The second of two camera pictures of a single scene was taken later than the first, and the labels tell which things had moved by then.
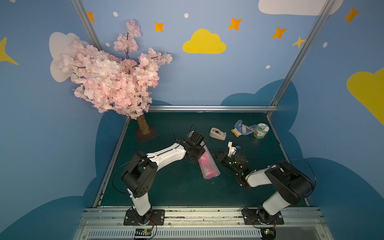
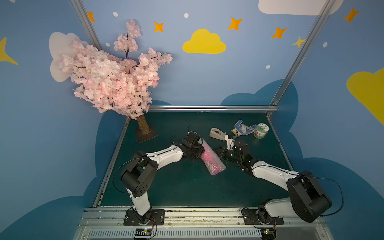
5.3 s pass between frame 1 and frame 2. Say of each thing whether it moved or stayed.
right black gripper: moved
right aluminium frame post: stayed
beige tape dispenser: stayed
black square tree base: stayed
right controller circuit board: stayed
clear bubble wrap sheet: moved
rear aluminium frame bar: stayed
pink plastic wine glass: moved
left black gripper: stayed
